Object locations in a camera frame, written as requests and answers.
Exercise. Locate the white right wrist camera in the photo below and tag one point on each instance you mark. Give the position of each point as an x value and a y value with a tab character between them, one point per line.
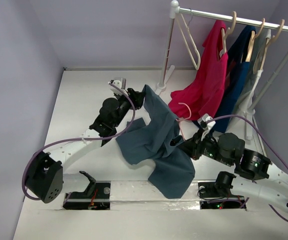
206	124

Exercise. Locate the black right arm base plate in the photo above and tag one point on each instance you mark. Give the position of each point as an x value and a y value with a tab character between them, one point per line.
212	199

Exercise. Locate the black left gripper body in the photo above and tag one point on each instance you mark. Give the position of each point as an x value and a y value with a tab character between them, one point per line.
124	101

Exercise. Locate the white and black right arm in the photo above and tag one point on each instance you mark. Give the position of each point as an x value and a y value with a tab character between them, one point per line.
254	175

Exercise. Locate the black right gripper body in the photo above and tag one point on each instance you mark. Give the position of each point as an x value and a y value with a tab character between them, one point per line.
192	146

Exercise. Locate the pink wire hanger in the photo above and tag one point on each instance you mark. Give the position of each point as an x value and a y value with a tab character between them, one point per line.
182	119

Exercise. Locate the magenta red t-shirt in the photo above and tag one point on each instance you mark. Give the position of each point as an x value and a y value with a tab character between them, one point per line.
205	93

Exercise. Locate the wooden hanger with red shirt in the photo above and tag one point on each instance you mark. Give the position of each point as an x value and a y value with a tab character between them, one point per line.
226	33

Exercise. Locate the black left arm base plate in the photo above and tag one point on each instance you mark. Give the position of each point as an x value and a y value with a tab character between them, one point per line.
83	192

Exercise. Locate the wooden hanger with grey shirt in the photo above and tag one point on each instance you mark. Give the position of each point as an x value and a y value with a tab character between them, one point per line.
261	56

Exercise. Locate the white clothes rack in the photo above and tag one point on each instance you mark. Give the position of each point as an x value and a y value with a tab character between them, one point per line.
223	122

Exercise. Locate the wooden hanger with navy shirt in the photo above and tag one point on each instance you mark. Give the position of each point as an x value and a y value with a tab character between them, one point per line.
252	40

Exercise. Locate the pale grey-green t-shirt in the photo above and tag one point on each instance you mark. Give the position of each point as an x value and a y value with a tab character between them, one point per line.
251	72

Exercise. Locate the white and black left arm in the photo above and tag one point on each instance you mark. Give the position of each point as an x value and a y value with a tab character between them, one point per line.
42	178

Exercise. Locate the teal blue t-shirt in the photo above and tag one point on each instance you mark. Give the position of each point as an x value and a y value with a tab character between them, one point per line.
159	141

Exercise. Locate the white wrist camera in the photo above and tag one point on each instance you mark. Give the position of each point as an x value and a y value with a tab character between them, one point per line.
206	124
118	85

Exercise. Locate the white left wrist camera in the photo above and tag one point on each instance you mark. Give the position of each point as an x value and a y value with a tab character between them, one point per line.
118	85

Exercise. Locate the navy blue t-shirt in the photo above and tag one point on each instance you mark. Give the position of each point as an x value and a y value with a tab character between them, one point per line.
237	70

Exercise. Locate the cream plastic hanger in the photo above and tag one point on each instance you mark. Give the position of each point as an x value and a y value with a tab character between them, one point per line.
188	40

